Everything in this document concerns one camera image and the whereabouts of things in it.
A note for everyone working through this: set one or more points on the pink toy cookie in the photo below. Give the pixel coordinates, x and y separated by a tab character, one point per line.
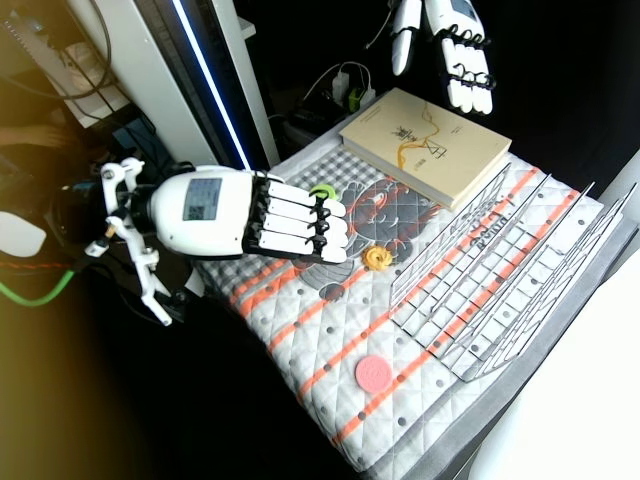
373	373

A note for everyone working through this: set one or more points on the beige book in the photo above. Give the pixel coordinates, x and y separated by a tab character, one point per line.
425	140

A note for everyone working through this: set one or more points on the dark blue box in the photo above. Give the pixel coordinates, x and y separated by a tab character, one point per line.
135	134

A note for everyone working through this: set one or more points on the yellow toy cookie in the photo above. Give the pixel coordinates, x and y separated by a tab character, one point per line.
377	258

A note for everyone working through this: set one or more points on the white column with blue light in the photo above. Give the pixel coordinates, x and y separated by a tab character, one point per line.
150	75

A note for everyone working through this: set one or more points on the green plug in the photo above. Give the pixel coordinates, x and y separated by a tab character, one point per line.
356	98

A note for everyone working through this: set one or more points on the green toy cookie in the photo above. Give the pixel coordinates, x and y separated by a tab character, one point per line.
322	190

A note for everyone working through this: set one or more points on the grey table cloth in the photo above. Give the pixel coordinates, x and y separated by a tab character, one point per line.
465	435

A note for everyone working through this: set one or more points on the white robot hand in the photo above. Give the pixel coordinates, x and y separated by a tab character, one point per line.
465	60
230	235

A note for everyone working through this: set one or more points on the white power adapter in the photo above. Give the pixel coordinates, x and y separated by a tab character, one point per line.
341	85

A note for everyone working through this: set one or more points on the quilt with printed bear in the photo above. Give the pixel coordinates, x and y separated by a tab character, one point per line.
350	325

